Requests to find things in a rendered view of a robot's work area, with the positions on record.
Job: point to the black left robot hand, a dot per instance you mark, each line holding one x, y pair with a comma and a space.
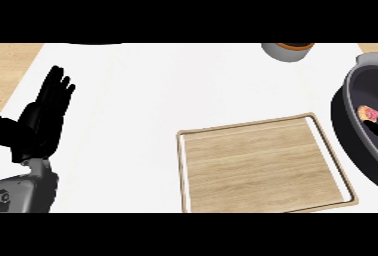
43, 116

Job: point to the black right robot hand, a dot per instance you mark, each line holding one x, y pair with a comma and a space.
374, 127

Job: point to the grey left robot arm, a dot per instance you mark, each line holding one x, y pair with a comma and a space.
24, 193

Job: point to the pink cupcake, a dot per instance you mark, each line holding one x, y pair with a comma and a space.
368, 112

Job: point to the dark grey pot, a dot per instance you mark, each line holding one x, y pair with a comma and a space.
351, 110

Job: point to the wooden tray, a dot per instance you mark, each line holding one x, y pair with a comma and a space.
263, 165

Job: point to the grey cup with orange rim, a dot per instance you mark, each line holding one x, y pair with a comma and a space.
290, 51

